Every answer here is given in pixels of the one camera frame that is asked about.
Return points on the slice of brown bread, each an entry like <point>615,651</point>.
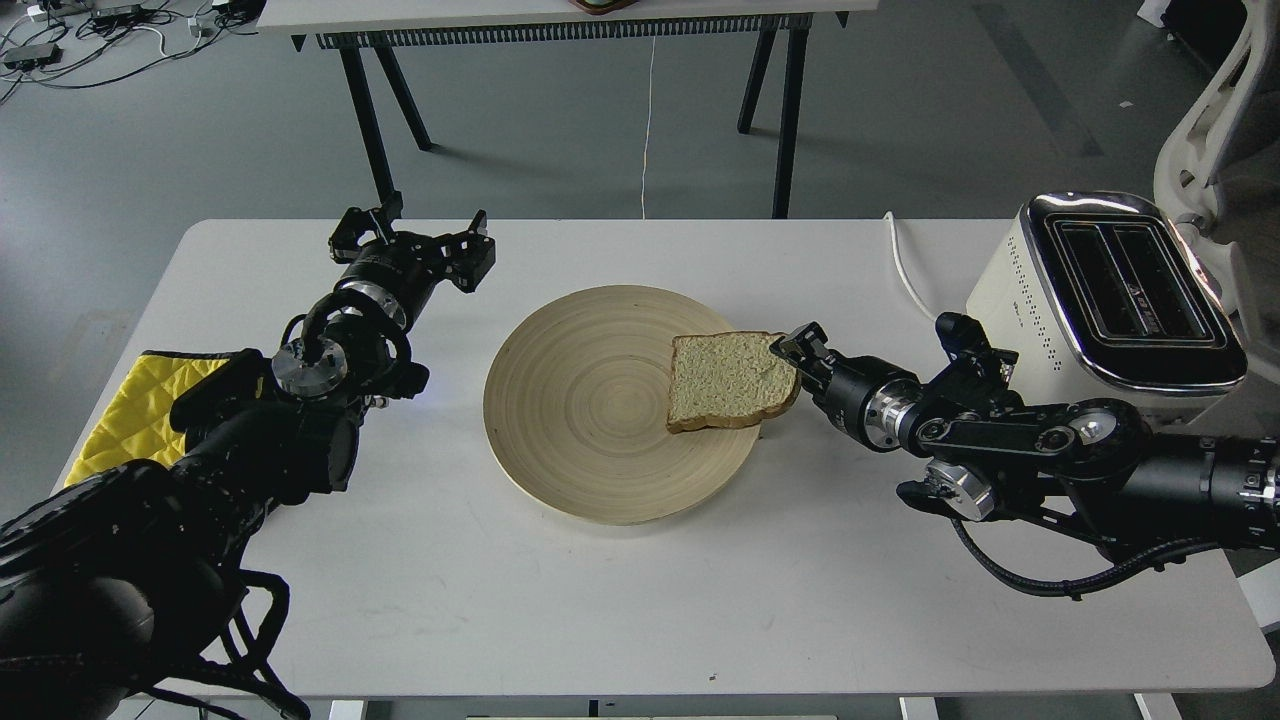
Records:
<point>728,380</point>

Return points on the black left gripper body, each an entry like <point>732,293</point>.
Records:
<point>399,275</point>

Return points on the cream white toaster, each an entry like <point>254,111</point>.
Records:
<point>1099,297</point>

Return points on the round wooden plate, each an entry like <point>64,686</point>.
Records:
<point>575,408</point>

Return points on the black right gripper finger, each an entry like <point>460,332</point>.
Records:
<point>805,350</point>

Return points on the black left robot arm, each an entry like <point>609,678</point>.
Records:
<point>134,576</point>

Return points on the yellow quilted cloth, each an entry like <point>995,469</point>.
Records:
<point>136,423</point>

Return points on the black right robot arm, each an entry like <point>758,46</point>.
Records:
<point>1093,471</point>

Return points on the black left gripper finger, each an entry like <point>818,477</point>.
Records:
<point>464,258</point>
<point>358,228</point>

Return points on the white background table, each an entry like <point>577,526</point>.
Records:
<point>349,27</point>

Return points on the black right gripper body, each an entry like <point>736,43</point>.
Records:
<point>865,397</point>

